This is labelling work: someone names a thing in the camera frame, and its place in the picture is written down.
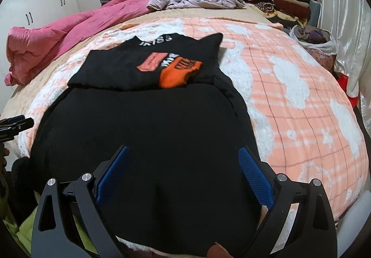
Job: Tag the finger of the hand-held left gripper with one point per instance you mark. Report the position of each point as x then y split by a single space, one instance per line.
24 124
16 119

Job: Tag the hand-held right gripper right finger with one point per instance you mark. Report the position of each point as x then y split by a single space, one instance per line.
256 176

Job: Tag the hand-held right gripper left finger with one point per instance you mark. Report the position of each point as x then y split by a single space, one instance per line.
111 176

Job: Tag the black printed t-shirt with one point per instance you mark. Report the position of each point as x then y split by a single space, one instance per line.
145 130

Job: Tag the plastic bag of clothes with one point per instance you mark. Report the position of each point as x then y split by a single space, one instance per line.
313 36

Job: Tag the pile of lilac clothes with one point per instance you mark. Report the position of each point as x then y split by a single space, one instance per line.
188 0

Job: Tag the person's left hand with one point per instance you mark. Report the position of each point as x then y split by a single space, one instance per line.
3 159

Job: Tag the person's right hand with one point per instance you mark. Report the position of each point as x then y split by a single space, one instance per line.
218 250

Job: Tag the peach plaid fleece blanket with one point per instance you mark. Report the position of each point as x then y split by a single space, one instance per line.
289 101

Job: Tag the pink duvet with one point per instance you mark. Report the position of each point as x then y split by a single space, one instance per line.
58 31

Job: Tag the yellow-green garment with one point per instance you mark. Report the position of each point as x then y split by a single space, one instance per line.
26 232

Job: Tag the white rounded object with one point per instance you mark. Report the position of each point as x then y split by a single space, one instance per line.
356 234

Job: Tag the red cloth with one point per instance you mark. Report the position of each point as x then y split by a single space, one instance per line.
345 81

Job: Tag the floral container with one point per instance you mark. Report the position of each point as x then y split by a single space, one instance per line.
324 59

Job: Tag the white satin curtain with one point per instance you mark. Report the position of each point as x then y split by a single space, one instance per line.
347 14

